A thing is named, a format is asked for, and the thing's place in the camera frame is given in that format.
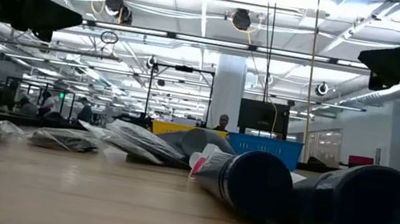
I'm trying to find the white toothpaste tube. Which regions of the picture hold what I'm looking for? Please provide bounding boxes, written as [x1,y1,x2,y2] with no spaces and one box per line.
[187,140,236,176]

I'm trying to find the person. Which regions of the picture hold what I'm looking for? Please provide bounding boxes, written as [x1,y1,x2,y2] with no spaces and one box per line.
[35,89,62,120]
[0,78,22,113]
[213,112,232,133]
[74,95,98,124]

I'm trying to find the red box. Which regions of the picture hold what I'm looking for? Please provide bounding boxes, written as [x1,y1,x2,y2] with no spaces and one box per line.
[347,153,375,170]

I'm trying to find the black display screen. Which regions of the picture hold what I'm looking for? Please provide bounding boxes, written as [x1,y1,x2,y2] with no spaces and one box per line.
[236,97,292,137]

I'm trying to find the blue plastic basket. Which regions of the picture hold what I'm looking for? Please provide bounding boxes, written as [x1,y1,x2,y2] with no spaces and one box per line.
[223,130,305,173]

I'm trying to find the yellow plastic basket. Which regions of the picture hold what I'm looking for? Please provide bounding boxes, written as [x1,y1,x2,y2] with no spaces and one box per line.
[150,119,229,147]

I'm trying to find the white round column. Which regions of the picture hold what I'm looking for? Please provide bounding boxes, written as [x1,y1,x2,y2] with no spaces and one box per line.
[206,53,251,134]

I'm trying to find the long ceiling light bar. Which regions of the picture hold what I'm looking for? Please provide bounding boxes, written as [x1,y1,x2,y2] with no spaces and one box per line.
[82,16,372,74]

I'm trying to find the silver ceiling duct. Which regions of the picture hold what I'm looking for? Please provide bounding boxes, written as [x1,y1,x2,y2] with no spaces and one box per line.
[338,72,400,117]

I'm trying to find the black ceiling cable reel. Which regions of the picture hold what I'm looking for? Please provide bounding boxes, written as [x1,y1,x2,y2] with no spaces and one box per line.
[229,7,255,33]
[102,0,127,18]
[314,79,331,98]
[119,4,136,27]
[145,54,160,71]

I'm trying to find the yellow hanging cable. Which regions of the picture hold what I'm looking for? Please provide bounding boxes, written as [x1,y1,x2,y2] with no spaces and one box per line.
[288,0,335,163]

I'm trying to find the black metal rig frame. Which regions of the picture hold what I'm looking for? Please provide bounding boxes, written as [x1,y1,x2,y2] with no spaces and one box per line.
[142,60,217,128]

